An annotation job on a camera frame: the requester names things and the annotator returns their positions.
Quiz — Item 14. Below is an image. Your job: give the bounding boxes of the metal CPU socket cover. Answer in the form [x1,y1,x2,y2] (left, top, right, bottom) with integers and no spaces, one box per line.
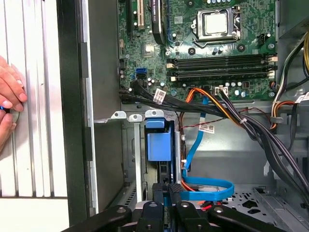
[197,8,242,44]

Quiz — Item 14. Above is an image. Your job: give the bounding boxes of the black RAM slot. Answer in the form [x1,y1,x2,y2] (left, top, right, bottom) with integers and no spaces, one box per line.
[166,59,271,70]
[175,53,279,63]
[175,69,278,77]

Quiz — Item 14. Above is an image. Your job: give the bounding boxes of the round black tool blue ring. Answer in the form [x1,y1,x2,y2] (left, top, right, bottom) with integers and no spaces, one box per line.
[0,105,20,124]

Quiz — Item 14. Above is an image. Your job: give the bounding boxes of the white expansion slot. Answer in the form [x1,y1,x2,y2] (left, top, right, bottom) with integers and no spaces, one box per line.
[136,0,146,31]

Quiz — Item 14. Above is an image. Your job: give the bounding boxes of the yellow black supply wires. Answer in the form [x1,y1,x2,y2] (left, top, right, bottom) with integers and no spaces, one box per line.
[270,31,309,131]

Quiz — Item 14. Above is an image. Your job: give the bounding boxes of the black expansion slot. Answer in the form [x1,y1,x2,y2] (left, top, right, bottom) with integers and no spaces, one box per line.
[126,0,134,42]

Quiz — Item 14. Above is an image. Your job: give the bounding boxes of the silver CPU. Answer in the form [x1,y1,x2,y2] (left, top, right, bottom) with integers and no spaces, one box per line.
[204,12,229,35]

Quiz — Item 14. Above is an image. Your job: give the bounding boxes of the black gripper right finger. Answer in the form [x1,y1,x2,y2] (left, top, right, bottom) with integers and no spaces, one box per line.
[168,183,288,232]

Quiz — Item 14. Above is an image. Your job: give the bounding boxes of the black graphics card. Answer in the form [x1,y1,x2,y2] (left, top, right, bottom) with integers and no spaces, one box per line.
[149,0,168,46]

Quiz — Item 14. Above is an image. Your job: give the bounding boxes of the blue data wire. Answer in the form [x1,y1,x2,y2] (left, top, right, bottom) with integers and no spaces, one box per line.
[180,95,235,202]

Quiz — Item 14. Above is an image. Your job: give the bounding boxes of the green motherboard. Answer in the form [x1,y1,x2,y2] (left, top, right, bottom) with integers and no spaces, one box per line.
[117,0,278,102]

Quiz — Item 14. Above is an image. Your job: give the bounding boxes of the thin metal locking lever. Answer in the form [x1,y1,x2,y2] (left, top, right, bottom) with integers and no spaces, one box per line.
[192,36,239,48]

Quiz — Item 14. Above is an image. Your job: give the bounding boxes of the black open PC case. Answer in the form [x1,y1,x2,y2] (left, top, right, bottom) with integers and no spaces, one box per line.
[56,0,309,232]

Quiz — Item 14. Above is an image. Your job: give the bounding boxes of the grey power supply unit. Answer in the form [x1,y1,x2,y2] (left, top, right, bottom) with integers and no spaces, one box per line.
[277,0,309,41]

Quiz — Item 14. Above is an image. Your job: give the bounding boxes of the metal disk bay cage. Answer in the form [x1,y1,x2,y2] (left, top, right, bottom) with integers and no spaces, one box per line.
[93,109,184,211]

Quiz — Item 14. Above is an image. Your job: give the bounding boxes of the black flat cable bundle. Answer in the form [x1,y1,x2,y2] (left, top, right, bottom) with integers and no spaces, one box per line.
[118,79,309,194]

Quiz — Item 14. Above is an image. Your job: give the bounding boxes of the hard disk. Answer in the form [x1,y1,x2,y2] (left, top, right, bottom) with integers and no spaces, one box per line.
[144,117,178,232]

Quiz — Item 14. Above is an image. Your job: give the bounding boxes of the orange yellow wire bundle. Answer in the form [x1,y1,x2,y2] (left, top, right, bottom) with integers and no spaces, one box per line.
[185,87,246,124]

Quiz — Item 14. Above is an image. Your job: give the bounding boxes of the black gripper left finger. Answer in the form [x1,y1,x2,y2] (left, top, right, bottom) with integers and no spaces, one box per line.
[61,183,169,232]

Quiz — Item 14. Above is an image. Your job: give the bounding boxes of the orange wire with black plug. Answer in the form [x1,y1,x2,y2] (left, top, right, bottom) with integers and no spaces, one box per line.
[181,180,224,212]

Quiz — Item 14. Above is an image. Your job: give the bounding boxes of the person bare hand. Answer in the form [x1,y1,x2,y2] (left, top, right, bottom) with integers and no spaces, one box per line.
[0,55,28,153]

